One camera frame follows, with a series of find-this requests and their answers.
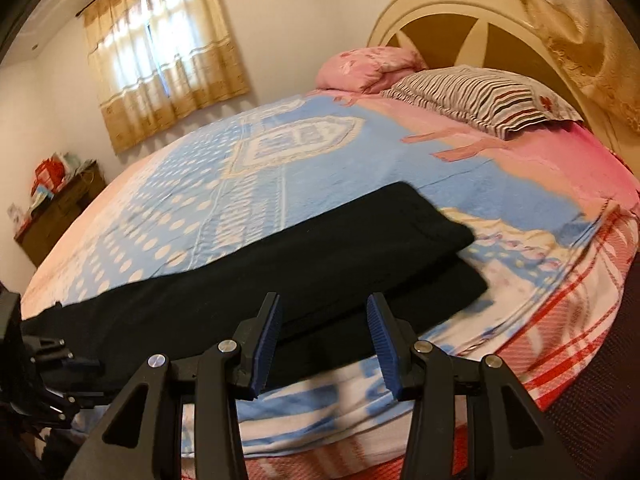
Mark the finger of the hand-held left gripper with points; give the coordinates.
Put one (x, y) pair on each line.
(55, 407)
(55, 352)

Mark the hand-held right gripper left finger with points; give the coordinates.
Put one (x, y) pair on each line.
(267, 332)

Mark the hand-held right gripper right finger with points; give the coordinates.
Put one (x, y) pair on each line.
(382, 340)

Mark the black pants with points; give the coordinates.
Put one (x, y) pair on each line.
(250, 260)

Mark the brown wooden dresser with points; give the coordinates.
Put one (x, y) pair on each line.
(60, 215)

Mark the blue pink printed blanket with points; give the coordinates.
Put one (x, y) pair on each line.
(210, 170)

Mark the white plastic bag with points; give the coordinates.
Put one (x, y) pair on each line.
(70, 165)

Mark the red plaid bedsheet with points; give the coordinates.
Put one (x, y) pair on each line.
(575, 305)

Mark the striped pillow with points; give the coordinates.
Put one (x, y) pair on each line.
(475, 95)

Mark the short beige window curtain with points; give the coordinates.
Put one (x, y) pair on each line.
(165, 85)

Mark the pink floral pillow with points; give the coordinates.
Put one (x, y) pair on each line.
(360, 67)

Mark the cream arched headboard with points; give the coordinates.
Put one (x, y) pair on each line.
(450, 10)

